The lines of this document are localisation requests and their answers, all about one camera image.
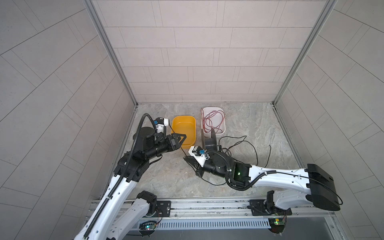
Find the grey perforated cable spool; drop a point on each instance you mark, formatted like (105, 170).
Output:
(209, 140)

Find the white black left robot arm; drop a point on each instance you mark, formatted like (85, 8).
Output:
(150, 142)

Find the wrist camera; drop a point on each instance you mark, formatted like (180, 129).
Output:
(198, 154)
(161, 125)

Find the circuit board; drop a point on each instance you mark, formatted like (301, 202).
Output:
(277, 225)
(148, 226)

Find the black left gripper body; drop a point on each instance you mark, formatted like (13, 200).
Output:
(159, 147)

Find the aluminium corner post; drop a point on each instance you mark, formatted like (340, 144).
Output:
(324, 15)
(90, 7)

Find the white plastic tray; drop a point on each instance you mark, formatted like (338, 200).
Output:
(213, 117)

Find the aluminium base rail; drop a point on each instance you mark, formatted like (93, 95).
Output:
(229, 208)

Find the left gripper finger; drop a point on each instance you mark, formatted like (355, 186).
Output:
(180, 138)
(179, 144)

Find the right circuit board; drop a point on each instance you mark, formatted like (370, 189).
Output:
(277, 225)

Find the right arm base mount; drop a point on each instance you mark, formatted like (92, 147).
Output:
(265, 208)

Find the yellow plastic tray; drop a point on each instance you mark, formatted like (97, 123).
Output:
(185, 125)

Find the aluminium corner post right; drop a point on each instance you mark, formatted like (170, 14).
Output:
(324, 15)

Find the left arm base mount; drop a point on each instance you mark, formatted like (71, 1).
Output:
(160, 210)

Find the left circuit board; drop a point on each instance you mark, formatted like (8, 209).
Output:
(148, 226)

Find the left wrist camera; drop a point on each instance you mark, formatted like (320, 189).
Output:
(161, 125)

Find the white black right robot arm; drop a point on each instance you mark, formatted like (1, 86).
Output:
(311, 185)

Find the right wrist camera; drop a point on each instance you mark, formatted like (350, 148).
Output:
(198, 154)

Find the aluminium corner post left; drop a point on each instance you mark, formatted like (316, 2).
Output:
(90, 7)

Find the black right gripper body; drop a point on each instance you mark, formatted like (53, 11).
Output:
(210, 167)

